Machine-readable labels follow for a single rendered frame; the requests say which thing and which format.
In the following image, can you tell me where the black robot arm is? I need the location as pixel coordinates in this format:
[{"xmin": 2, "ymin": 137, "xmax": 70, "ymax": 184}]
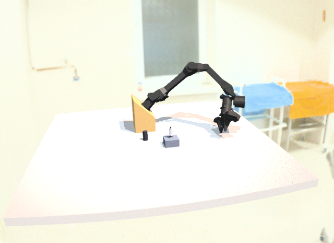
[{"xmin": 141, "ymin": 62, "xmax": 245, "ymax": 111}]

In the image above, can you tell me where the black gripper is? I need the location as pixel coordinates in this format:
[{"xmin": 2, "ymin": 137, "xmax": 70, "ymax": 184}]
[{"xmin": 213, "ymin": 104, "xmax": 237, "ymax": 134}]

